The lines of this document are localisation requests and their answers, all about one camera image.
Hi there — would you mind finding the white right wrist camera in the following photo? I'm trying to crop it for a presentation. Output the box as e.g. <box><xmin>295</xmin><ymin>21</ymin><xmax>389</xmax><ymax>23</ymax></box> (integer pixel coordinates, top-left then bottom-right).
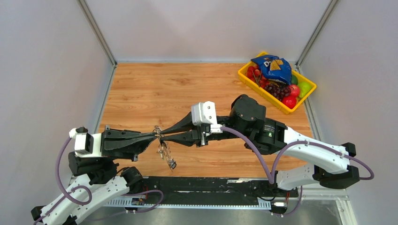
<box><xmin>191</xmin><ymin>101</ymin><xmax>222</xmax><ymax>136</ymax></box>

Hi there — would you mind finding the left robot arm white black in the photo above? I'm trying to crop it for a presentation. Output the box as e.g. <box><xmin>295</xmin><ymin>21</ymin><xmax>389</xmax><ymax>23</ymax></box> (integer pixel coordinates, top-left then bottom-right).
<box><xmin>31</xmin><ymin>127</ymin><xmax>158</xmax><ymax>225</ymax></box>

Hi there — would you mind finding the red peach fruit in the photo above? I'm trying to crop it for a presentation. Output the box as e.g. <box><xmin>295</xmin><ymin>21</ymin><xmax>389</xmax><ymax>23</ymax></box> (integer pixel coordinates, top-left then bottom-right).
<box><xmin>289</xmin><ymin>84</ymin><xmax>301</xmax><ymax>98</ymax></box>

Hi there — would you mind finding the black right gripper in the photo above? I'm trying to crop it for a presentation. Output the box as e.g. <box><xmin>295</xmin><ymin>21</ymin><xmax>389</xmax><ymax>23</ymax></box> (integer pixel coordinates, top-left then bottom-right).
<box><xmin>160</xmin><ymin>111</ymin><xmax>249</xmax><ymax>147</ymax></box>

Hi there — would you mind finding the red cherries bunch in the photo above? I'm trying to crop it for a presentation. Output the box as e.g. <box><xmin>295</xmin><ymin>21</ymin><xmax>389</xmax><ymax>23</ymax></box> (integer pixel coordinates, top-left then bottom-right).
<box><xmin>246</xmin><ymin>65</ymin><xmax>270</xmax><ymax>89</ymax></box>

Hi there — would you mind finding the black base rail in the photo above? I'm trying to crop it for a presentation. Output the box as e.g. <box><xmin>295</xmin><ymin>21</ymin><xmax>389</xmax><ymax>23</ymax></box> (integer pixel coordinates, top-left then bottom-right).
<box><xmin>105</xmin><ymin>176</ymin><xmax>299</xmax><ymax>210</ymax></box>

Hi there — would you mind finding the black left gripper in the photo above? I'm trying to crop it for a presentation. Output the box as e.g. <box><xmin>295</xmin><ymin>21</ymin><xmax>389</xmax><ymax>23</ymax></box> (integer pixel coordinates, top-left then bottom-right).
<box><xmin>98</xmin><ymin>123</ymin><xmax>158</xmax><ymax>163</ymax></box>

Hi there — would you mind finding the yellow plastic bin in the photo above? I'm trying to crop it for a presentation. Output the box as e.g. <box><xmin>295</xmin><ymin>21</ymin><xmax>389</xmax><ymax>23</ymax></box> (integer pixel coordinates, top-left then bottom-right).
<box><xmin>237</xmin><ymin>52</ymin><xmax>317</xmax><ymax>114</ymax></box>

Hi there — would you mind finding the blue chips bag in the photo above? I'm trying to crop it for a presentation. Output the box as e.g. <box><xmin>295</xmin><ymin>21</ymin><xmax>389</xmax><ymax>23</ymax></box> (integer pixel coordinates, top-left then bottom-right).
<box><xmin>251</xmin><ymin>54</ymin><xmax>292</xmax><ymax>85</ymax></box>

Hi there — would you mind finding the red apple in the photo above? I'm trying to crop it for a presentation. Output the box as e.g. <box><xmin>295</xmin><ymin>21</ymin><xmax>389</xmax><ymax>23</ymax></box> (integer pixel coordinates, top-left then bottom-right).
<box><xmin>282</xmin><ymin>96</ymin><xmax>297</xmax><ymax>109</ymax></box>

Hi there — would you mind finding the metal key organizer ring plate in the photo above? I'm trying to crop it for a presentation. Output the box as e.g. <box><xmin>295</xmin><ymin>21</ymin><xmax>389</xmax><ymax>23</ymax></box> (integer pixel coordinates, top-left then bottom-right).
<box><xmin>153</xmin><ymin>126</ymin><xmax>173</xmax><ymax>171</ymax></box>

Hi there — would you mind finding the purple grape bunch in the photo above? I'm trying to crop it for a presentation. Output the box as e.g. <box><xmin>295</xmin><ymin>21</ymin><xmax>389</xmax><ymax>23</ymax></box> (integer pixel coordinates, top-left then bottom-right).
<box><xmin>264</xmin><ymin>83</ymin><xmax>291</xmax><ymax>101</ymax></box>

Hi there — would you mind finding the green apple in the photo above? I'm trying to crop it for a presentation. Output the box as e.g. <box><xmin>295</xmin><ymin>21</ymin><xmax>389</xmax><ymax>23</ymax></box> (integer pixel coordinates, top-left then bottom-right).
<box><xmin>297</xmin><ymin>82</ymin><xmax>312</xmax><ymax>99</ymax></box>

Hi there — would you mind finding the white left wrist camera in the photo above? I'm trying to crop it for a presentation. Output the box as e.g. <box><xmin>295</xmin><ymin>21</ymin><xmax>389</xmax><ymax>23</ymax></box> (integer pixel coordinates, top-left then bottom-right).
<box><xmin>69</xmin><ymin>127</ymin><xmax>102</xmax><ymax>158</ymax></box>

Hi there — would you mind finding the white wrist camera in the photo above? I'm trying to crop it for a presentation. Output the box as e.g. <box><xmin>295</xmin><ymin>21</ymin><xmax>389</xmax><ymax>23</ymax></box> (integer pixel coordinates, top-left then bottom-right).
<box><xmin>191</xmin><ymin>101</ymin><xmax>222</xmax><ymax>136</ymax></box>
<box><xmin>69</xmin><ymin>127</ymin><xmax>102</xmax><ymax>158</ymax></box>

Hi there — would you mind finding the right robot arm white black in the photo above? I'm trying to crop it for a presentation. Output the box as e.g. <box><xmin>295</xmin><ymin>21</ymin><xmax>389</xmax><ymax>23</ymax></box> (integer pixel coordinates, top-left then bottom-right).
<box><xmin>160</xmin><ymin>95</ymin><xmax>361</xmax><ymax>196</ymax></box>

